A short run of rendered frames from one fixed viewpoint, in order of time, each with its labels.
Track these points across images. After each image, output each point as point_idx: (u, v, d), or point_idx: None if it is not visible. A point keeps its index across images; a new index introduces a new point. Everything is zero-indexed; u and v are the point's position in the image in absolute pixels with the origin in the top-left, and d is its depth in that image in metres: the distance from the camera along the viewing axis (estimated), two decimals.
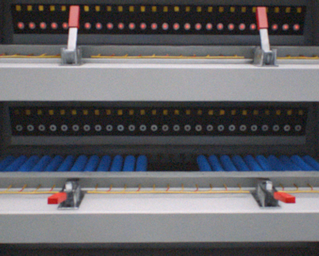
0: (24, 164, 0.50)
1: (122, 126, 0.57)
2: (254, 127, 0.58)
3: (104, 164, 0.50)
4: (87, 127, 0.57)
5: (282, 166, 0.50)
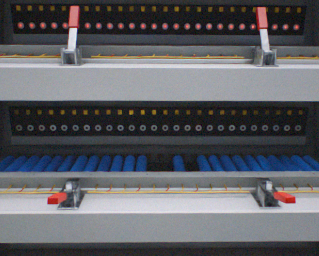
0: (24, 164, 0.50)
1: (122, 126, 0.57)
2: (254, 127, 0.58)
3: (104, 164, 0.50)
4: (87, 127, 0.57)
5: (282, 166, 0.50)
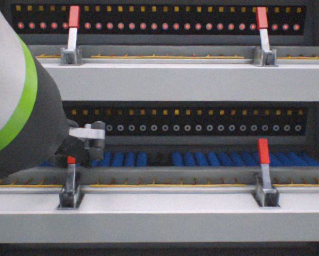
0: None
1: (122, 126, 0.57)
2: (254, 127, 0.58)
3: (105, 160, 0.52)
4: None
5: (279, 162, 0.52)
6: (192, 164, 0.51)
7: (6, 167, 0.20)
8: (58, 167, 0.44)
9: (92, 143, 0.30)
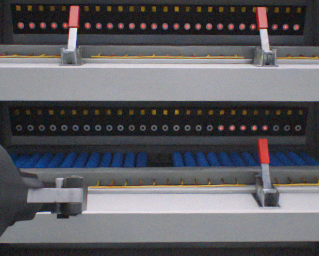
0: (26, 161, 0.51)
1: (122, 126, 0.57)
2: (254, 127, 0.58)
3: (105, 160, 0.52)
4: (87, 127, 0.57)
5: (278, 162, 0.52)
6: (192, 164, 0.51)
7: None
8: None
9: (63, 208, 0.21)
